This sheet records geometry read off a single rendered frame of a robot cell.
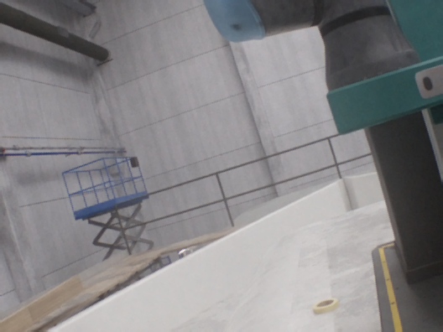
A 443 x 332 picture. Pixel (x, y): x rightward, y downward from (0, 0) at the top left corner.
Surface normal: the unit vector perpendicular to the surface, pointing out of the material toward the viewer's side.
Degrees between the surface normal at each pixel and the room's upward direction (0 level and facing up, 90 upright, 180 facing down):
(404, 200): 90
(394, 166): 90
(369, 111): 90
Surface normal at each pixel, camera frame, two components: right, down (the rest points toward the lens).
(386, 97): -0.24, 0.06
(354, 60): -0.59, -0.15
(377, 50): -0.22, -0.26
